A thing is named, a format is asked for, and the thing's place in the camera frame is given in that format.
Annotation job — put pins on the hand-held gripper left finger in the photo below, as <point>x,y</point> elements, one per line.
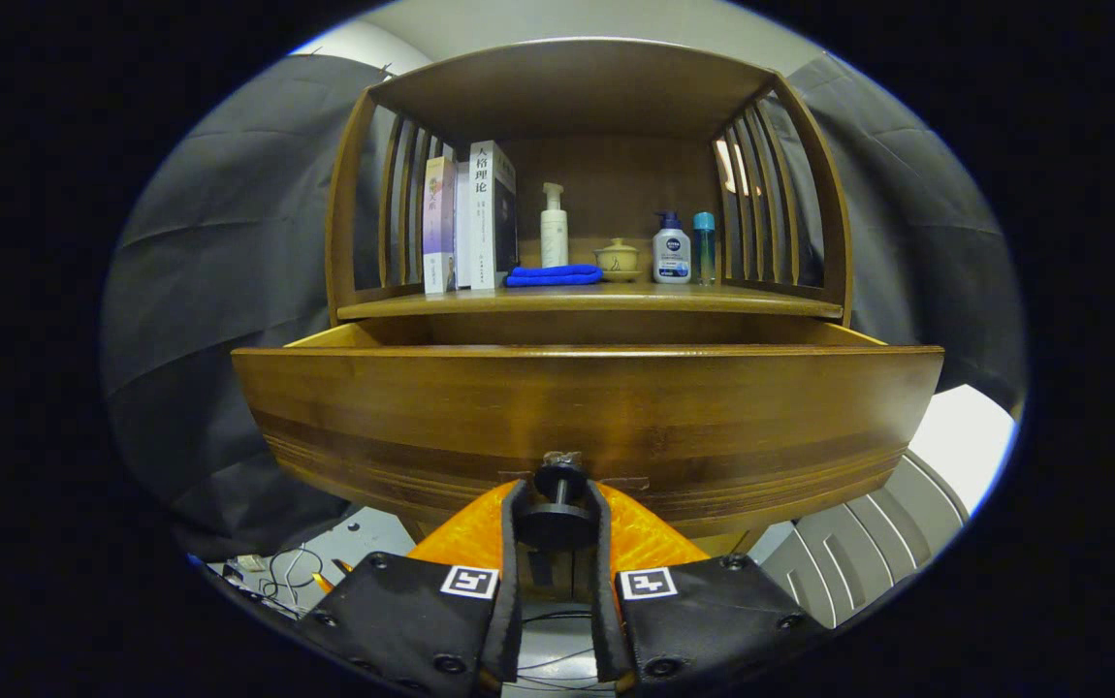
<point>511,630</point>

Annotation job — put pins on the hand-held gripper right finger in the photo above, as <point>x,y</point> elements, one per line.
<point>606,630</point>

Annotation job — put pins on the white pump bottle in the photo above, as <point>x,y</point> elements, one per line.
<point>555,237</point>

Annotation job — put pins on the black backdrop cloth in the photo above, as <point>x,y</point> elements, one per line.
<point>218,291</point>

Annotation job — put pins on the wooden drawer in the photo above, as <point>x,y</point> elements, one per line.
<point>616,407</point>

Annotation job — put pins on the thin plain white book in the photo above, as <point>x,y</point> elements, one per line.
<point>462,242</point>

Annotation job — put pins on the blue folded cloth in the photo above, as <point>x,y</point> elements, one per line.
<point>553,275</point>

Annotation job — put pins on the slim teal bottle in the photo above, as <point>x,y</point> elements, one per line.
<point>704,252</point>

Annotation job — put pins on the white side unit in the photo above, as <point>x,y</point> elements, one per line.
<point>868,543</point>

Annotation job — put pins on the white bottle with blue cap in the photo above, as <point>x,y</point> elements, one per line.
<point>671,257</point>

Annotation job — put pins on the wooden cabinet with slatted sides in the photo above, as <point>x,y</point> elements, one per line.
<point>616,184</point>

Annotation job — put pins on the purple book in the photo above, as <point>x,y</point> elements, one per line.
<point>438,223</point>

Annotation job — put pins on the beige lidded teacup with saucer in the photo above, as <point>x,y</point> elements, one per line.
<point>618,259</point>

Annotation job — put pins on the thick white and black book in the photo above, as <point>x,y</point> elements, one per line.
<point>485,233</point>

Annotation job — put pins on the black round drawer knob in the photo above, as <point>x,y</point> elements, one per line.
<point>557,523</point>

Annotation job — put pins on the wooden countertop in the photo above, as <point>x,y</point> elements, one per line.
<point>616,299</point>

